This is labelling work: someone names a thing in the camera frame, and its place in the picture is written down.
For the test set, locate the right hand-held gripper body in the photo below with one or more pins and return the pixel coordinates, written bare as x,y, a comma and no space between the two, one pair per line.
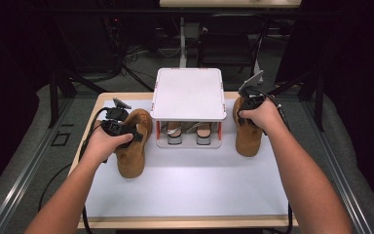
251,99

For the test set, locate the white background desk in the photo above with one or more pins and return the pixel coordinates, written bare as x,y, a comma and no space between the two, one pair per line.
207,3

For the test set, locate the person's left hand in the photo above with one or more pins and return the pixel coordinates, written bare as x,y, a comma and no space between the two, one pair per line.
102,144

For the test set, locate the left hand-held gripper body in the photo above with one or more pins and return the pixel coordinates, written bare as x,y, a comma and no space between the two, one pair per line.
117,125

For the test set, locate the white shoe rack orange posts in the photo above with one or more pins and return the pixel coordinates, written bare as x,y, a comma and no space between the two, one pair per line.
188,94

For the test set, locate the black folding chair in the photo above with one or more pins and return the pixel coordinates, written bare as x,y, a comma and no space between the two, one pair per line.
227,45

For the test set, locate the aluminium floor rail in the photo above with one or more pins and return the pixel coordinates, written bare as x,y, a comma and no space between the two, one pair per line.
337,177
26,177

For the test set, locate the black metal stand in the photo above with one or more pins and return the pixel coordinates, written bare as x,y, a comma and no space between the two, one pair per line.
53,104
320,110

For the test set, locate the tan suede boot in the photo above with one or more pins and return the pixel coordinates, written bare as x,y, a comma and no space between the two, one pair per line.
248,143
131,162

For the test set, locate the person's right hand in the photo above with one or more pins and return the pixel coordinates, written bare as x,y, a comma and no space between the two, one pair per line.
266,117

